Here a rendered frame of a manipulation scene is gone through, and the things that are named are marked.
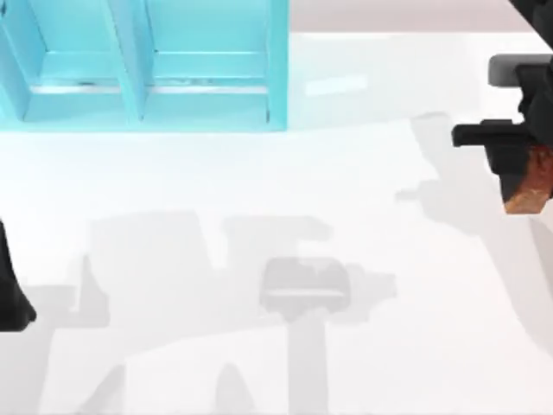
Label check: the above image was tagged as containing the pale grey rounded box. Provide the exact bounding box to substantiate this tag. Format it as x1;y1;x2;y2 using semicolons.
487;54;553;88

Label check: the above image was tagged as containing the light blue rack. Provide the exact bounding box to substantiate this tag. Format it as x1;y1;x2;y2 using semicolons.
0;0;289;133

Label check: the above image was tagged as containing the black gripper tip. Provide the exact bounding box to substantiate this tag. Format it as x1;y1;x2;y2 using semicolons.
0;220;38;333

